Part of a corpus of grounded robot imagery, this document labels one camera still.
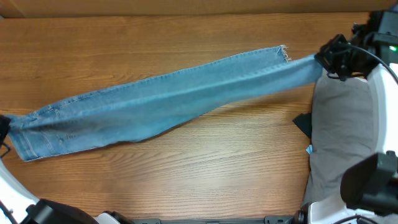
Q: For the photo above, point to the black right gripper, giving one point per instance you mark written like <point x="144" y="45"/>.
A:
<point x="325" y="57"/>

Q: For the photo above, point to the light blue denim jeans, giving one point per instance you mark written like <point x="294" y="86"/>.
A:
<point x="139" y="110"/>

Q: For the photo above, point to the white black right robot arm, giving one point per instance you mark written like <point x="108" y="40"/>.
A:
<point x="368" y="190"/>

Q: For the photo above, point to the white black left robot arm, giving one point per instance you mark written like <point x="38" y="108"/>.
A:
<point x="18" y="205"/>

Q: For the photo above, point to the grey folded shorts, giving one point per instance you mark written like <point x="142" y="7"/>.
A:
<point x="342" y="134"/>

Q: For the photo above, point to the black cloth piece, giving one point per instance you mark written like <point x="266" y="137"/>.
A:
<point x="304" y="123"/>

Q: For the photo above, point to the small blue tag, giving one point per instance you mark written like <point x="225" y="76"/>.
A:
<point x="309" y="149"/>

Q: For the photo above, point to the brown cardboard back panel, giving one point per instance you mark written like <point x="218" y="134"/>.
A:
<point x="83" y="8"/>

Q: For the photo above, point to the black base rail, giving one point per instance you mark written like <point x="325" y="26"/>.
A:
<point x="270" y="219"/>

